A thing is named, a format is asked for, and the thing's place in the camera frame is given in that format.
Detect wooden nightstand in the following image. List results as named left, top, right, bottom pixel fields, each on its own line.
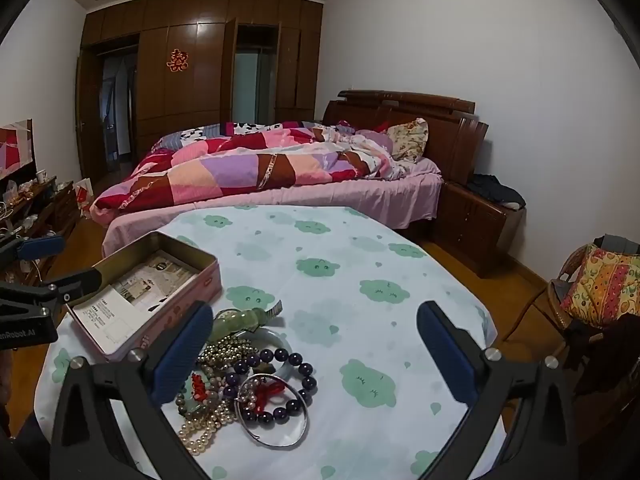
left=435, top=181, right=526, bottom=278

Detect paper leaflet in tin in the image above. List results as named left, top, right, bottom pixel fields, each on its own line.
left=73, top=250, right=196, bottom=360

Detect wooden bed with pink sheet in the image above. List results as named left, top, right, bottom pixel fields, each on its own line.
left=90, top=90, right=488, bottom=234

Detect gold bead necklace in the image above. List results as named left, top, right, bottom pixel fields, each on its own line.
left=196, top=334, right=256, bottom=376

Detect green jade bangle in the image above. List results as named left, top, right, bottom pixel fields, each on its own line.
left=207, top=307, right=281, bottom=344

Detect pink metal tin box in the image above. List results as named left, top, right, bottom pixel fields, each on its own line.
left=67, top=231, right=222, bottom=361

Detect pearl necklace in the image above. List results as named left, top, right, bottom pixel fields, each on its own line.
left=177, top=393, right=237, bottom=456

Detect silver bangle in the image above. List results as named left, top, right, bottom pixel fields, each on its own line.
left=233, top=373, right=310, bottom=451

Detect dark clothes on nightstand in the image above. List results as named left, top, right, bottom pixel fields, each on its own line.
left=466, top=174, right=526, bottom=211

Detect floral pillow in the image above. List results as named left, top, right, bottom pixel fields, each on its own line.
left=386, top=118, right=428, bottom=162

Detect red string charm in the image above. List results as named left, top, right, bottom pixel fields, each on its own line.
left=191, top=372, right=212, bottom=404

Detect green cloud print tablecloth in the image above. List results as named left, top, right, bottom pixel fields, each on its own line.
left=34, top=202, right=509, bottom=480

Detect white jade bangle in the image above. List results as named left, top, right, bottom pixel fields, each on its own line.
left=236, top=327, right=294, bottom=380

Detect dark purple bead bracelet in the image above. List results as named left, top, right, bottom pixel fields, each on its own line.
left=221, top=346, right=318, bottom=426

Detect wicker chair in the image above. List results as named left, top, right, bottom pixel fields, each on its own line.
left=537, top=235, right=639, bottom=410

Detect patchwork quilt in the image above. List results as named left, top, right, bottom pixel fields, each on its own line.
left=90, top=122, right=406, bottom=226

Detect orange floral cushion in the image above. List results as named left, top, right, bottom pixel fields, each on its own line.
left=560, top=244, right=639, bottom=328

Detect red double happiness sticker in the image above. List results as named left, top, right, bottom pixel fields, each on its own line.
left=166, top=49, right=189, bottom=73

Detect cluttered low wooden shelf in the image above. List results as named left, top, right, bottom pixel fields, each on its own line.
left=1, top=177, right=80, bottom=285

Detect red white patterned box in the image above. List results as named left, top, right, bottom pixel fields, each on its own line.
left=0, top=119, right=35, bottom=179

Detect dark wooden wardrobe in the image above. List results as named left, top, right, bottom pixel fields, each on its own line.
left=76, top=0, right=323, bottom=180

